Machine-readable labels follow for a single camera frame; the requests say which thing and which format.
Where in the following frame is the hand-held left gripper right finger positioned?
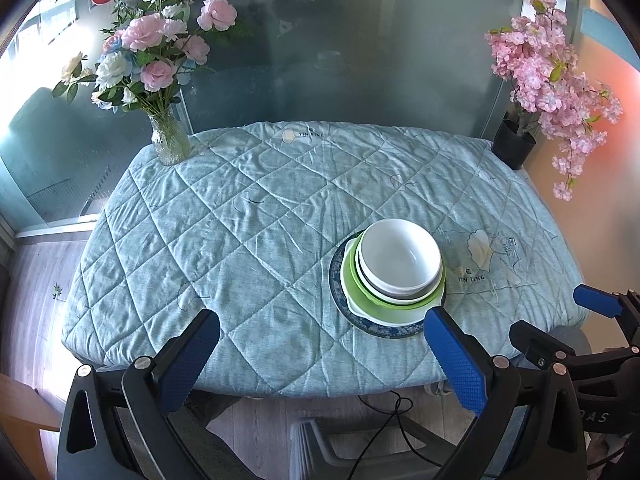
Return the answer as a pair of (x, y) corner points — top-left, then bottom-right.
(423, 306), (586, 480)

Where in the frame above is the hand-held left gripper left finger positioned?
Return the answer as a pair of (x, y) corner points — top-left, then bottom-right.
(56, 308), (222, 480)

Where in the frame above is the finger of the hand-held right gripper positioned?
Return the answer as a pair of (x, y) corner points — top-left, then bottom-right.
(573, 284), (640, 347)
(509, 319), (581, 368)

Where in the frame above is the blue patterned plate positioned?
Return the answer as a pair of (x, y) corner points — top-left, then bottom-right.
(328, 230), (448, 338)

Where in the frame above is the green plate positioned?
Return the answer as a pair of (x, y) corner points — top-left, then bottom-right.
(341, 237), (447, 317)

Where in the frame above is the white bowl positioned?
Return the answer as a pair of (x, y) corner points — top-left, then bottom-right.
(356, 250), (446, 306)
(359, 218), (443, 291)

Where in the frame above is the white plate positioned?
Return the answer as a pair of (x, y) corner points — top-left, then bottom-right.
(341, 287), (426, 328)

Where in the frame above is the light blue quilted blanket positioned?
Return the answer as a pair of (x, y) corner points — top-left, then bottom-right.
(61, 121), (590, 400)

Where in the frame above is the grey plastic stool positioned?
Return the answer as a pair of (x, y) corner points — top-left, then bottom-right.
(290, 417), (453, 480)

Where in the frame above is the wooden stool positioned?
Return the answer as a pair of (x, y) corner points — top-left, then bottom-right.
(0, 374), (62, 433)

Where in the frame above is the black flower pot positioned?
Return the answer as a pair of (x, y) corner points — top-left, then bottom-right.
(492, 119), (537, 171)

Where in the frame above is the glass vase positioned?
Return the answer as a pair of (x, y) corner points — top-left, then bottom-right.
(148, 112), (192, 167)

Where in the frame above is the pink cherry blossom branch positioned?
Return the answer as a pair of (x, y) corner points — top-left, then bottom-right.
(484, 0), (624, 202)

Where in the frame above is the pink and white flower bouquet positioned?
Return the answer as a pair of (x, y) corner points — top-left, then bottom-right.
(52, 0), (251, 116)

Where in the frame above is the black cable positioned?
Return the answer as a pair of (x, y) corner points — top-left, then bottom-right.
(345, 392), (451, 480)

